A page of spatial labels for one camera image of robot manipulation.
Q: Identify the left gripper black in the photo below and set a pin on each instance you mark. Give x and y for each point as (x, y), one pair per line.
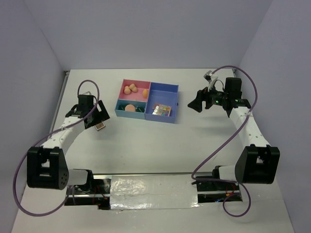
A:
(104, 115)

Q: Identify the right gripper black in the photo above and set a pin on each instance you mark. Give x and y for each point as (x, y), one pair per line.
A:
(202, 95)

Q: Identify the brown eyeshadow palette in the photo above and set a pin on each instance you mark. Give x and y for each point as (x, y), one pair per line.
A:
(99, 126)

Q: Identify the peach round puff with ribbon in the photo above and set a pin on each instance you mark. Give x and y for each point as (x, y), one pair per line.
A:
(130, 108)

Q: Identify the colourful eyeshadow palette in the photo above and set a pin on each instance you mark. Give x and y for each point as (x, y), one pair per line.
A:
(164, 110)

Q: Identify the beige gourd sponge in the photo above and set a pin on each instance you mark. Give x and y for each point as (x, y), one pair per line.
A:
(133, 88)
(127, 90)

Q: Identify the orange teardrop sponge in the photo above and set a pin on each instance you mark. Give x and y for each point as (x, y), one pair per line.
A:
(145, 93)

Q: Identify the green puff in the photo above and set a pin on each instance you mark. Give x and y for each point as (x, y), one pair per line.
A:
(140, 109)
(121, 107)

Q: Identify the three-colour blush palette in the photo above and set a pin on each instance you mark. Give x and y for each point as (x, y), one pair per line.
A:
(155, 105)

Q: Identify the silver eyeshadow palette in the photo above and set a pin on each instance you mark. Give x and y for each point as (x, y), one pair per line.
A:
(156, 110)

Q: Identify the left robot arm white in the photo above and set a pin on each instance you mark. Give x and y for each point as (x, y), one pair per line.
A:
(46, 164)

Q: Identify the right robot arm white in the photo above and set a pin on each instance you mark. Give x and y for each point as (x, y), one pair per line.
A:
(258, 161)

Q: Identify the light blue plastic bin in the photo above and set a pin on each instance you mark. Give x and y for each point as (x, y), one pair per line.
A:
(127, 114)

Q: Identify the purple plastic bin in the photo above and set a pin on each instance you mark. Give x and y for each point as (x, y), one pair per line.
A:
(165, 94)

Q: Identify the pink plastic bin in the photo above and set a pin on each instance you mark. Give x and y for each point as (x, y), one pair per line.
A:
(141, 85)

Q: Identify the silver foil tape sheet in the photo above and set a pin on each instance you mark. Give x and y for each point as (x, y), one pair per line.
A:
(152, 192)

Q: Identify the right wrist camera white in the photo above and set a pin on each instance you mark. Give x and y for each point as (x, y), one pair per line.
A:
(211, 78)

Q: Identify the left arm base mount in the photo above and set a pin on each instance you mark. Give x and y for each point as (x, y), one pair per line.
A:
(96, 192)

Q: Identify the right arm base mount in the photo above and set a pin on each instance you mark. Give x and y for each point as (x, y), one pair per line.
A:
(210, 191)

